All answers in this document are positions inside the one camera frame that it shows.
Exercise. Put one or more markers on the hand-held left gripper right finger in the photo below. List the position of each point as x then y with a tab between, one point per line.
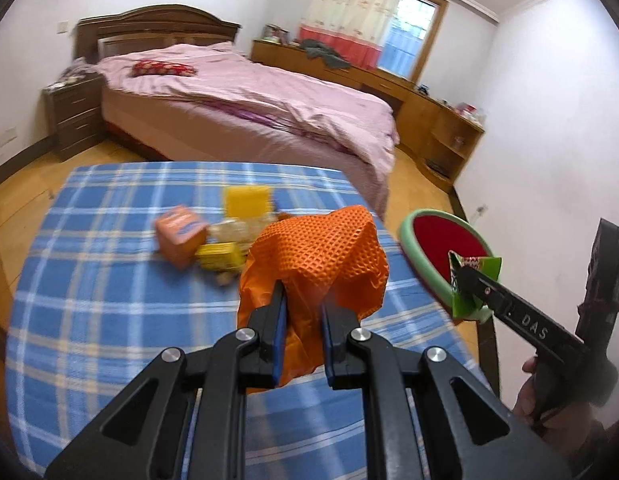
328	340

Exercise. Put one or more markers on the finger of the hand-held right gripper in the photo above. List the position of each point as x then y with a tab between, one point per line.
519	317

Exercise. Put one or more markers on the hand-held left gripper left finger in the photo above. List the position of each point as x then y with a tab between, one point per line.
278	332

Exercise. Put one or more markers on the green snack packet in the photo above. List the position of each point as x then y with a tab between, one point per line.
462	302

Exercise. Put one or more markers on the orange mesh bag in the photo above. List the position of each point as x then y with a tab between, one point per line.
314	250

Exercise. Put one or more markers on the red bin with green rim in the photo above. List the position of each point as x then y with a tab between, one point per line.
434	240

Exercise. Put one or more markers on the person's right hand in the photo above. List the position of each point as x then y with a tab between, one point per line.
527	402

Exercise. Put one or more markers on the yellow packet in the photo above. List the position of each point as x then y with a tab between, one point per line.
222	256

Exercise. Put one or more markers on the clear plastic wrapper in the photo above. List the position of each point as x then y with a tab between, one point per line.
234	230

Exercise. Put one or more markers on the yellow sponge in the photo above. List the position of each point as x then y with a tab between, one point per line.
247	202

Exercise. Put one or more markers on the orange box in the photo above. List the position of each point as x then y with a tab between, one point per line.
179	235

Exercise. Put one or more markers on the black device on shelf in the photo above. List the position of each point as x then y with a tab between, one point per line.
437	167

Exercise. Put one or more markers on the blue plaid cloth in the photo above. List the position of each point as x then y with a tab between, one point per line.
114	270

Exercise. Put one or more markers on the bottles on cabinet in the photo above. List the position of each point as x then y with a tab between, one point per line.
469	114

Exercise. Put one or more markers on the wooden desk cabinet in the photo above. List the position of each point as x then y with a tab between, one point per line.
419	115

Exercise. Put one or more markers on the pink duvet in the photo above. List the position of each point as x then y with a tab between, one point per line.
269	105

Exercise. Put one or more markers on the dark clothing heap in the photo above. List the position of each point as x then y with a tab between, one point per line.
324	52

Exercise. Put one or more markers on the red patterned pillow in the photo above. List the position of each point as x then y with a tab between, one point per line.
162	68

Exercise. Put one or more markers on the window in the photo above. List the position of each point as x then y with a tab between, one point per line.
407	45

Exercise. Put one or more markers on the dark wooden nightstand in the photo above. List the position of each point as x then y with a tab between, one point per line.
74	117

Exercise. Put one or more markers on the framed photo on desk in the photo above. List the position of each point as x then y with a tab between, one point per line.
276	35

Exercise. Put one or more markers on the cloth heap on nightstand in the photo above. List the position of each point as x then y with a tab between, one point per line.
77	72

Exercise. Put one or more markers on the floral curtain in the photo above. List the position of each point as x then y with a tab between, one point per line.
349	10

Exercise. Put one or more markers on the wooden bed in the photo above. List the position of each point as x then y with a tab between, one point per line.
154	22

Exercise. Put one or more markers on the wall socket with plug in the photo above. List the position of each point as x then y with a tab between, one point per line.
481	210

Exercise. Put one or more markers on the wall switch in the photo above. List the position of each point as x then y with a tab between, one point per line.
62	27

